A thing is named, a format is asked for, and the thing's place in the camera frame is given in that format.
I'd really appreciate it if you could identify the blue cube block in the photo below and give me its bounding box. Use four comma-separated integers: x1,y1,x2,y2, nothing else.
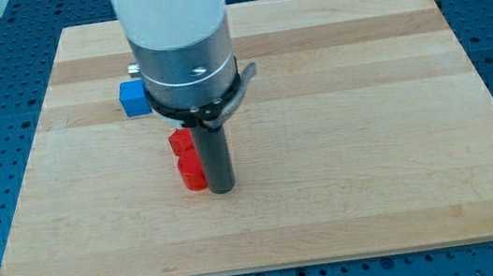
118,80,151,118

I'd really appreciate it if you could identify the black clamp with grey lever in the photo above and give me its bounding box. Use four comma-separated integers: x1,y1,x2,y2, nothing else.
143,62,257,131

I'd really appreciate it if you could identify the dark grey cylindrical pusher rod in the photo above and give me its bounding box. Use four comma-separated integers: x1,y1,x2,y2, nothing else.
190,126,236,195

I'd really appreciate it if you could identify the red block behind cylinder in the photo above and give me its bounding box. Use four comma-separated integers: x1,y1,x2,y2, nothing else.
167,128,194,157

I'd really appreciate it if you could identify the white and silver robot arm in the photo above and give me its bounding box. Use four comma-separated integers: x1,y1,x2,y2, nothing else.
109,0,238,117

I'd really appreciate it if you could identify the light wooden board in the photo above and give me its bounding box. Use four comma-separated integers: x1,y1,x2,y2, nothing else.
0,0,493,276

